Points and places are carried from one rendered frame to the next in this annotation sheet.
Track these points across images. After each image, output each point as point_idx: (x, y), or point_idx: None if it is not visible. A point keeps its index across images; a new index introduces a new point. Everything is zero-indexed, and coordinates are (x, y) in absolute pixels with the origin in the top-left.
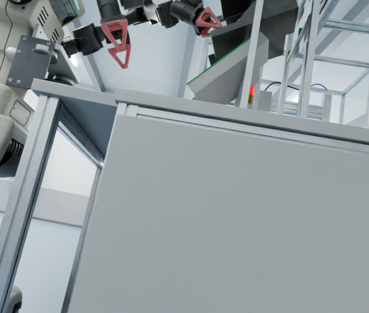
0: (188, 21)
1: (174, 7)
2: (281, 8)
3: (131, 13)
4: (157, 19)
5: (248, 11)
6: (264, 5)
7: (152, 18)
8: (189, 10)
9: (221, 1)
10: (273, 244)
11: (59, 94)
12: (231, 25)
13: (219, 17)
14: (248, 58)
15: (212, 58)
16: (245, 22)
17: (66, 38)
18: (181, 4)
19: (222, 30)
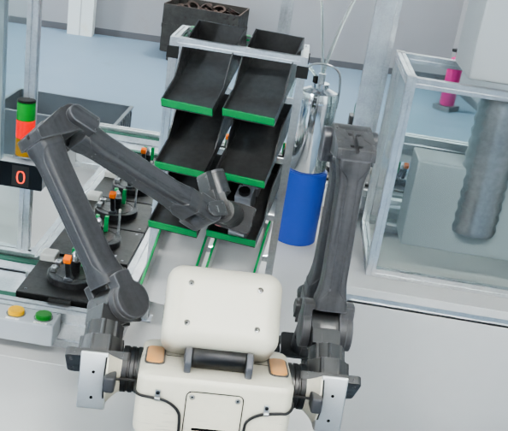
0: (231, 226)
1: (233, 219)
2: (279, 183)
3: (70, 161)
4: (182, 216)
5: (269, 199)
6: (275, 185)
7: (134, 185)
8: (240, 216)
9: (250, 185)
10: None
11: None
12: (262, 224)
13: (205, 170)
14: (274, 262)
15: (197, 233)
16: (267, 214)
17: (119, 332)
18: (237, 210)
19: (259, 234)
